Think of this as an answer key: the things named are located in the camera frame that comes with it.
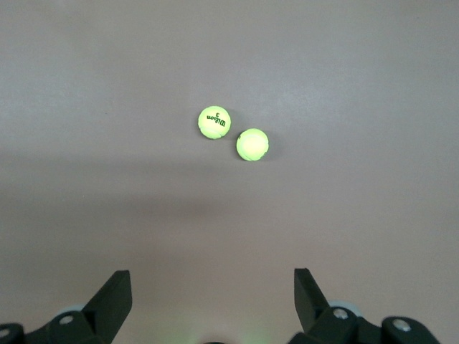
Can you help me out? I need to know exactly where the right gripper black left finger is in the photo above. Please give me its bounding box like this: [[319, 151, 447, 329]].
[[0, 270, 133, 344]]

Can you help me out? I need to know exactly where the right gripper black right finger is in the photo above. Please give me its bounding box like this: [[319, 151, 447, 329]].
[[288, 267, 440, 344]]

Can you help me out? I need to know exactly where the yellow-green Wilson tennis ball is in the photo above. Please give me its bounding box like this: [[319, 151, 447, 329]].
[[197, 105, 231, 140], [235, 128, 270, 162]]

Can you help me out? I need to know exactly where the brown table cover sheet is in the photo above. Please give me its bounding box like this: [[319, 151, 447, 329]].
[[0, 0, 459, 344]]

